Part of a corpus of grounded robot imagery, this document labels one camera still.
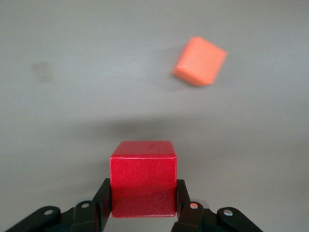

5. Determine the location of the red wooden block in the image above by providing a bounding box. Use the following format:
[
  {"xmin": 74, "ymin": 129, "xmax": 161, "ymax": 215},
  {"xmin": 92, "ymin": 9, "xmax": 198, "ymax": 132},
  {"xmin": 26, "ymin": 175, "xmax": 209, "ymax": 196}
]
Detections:
[{"xmin": 110, "ymin": 140, "xmax": 178, "ymax": 218}]

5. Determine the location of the orange wooden block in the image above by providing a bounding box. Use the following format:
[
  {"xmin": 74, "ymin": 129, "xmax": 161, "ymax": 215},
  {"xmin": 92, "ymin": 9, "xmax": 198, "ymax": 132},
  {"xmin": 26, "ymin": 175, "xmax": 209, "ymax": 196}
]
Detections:
[{"xmin": 171, "ymin": 36, "xmax": 228, "ymax": 87}]

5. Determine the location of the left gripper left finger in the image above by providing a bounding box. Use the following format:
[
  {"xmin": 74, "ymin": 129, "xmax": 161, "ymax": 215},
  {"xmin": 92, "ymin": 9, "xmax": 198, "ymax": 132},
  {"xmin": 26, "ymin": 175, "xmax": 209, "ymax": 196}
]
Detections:
[{"xmin": 0, "ymin": 178, "xmax": 113, "ymax": 232}]

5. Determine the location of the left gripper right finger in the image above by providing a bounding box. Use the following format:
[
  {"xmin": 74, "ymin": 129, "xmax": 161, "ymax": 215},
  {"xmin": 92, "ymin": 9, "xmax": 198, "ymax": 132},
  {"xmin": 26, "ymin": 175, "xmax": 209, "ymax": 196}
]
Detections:
[{"xmin": 172, "ymin": 179, "xmax": 264, "ymax": 232}]

